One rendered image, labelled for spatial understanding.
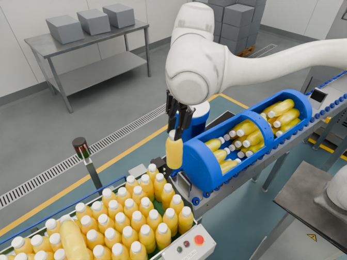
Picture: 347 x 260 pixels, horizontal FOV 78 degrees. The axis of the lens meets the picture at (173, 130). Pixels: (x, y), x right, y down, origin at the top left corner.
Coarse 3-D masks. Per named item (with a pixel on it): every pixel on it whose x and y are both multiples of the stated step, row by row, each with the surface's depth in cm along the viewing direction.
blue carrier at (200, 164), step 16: (272, 96) 139; (288, 96) 146; (304, 96) 136; (240, 112) 131; (256, 112) 151; (304, 112) 141; (224, 128) 137; (192, 144) 106; (224, 144) 139; (272, 144) 122; (192, 160) 111; (208, 160) 101; (192, 176) 118; (208, 176) 103; (224, 176) 106
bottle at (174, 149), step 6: (168, 138) 83; (168, 144) 83; (174, 144) 82; (180, 144) 83; (168, 150) 85; (174, 150) 83; (180, 150) 85; (168, 156) 88; (174, 156) 86; (180, 156) 88; (168, 162) 92; (174, 162) 90; (180, 162) 92; (174, 168) 93
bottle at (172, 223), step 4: (164, 216) 97; (176, 216) 97; (164, 220) 96; (168, 220) 95; (172, 220) 95; (176, 220) 97; (168, 224) 96; (172, 224) 96; (176, 224) 98; (172, 228) 98; (176, 228) 101; (172, 232) 102; (176, 232) 105; (172, 236) 105
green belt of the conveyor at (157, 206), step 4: (156, 204) 118; (160, 204) 118; (156, 208) 117; (160, 208) 117; (160, 212) 115; (164, 212) 115; (176, 236) 106; (172, 240) 105; (156, 248) 102; (156, 252) 101; (148, 256) 100; (152, 256) 100; (160, 256) 100
